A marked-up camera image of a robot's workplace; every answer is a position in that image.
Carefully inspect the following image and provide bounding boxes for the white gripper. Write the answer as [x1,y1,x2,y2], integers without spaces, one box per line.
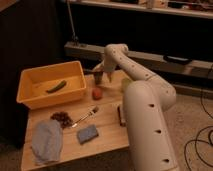
[92,54,116,83]

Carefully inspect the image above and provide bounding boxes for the dark grey cup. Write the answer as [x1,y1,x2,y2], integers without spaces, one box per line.
[93,71,103,85]

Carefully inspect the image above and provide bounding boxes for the light green cup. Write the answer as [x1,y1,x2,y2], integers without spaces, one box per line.
[121,78,132,92]

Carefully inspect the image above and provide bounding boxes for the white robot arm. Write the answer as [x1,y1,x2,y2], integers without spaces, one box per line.
[94,44,180,171]

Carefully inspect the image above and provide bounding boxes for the yellow plastic tray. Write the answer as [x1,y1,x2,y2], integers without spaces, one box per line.
[16,61,86,109]

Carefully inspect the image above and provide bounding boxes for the green pepper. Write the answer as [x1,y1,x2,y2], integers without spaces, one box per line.
[46,80,67,93]

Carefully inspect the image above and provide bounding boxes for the metal pole stand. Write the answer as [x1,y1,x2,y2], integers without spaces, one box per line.
[66,0,79,46]

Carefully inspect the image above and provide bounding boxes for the wooden table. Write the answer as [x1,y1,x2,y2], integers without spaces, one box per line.
[21,70,129,171]

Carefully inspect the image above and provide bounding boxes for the brown chalkboard eraser block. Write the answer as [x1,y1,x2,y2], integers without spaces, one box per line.
[117,105,126,127]

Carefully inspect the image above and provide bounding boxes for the blue sponge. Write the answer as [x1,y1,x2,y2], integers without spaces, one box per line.
[77,125,99,144]

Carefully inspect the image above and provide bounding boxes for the black flat device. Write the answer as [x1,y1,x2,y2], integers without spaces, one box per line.
[163,55,192,65]

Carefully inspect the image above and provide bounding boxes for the grey blue cloth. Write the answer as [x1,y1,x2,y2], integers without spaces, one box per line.
[31,120,63,165]

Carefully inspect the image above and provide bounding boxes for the grey low shelf bench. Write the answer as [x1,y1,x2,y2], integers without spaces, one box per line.
[64,42,213,80]

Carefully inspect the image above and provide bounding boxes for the upper wooden shelf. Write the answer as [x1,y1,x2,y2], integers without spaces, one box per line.
[61,0,213,19]

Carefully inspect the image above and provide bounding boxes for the black cable on floor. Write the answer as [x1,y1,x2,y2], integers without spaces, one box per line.
[183,63,213,171]

